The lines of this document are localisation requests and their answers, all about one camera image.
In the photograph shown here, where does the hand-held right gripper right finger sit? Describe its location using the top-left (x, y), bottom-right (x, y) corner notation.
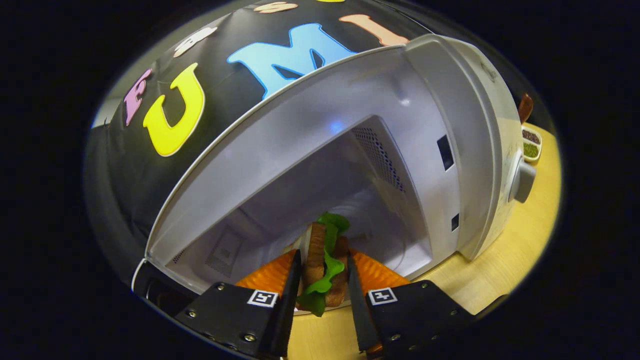
top-left (346, 250), bottom-right (476, 358)

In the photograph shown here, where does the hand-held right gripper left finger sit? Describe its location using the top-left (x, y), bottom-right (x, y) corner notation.
top-left (174, 249), bottom-right (303, 358)

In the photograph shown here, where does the lettuce sandwich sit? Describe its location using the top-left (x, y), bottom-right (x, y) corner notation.
top-left (295, 212), bottom-right (351, 318)

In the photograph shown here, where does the white microwave oven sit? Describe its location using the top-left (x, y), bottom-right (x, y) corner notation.
top-left (131, 34), bottom-right (537, 321)

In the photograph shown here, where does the black backdrop cloth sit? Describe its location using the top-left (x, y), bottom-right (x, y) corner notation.
top-left (82, 0), bottom-right (431, 281)

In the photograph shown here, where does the white divided spice dish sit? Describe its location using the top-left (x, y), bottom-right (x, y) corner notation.
top-left (521, 125), bottom-right (543, 163)

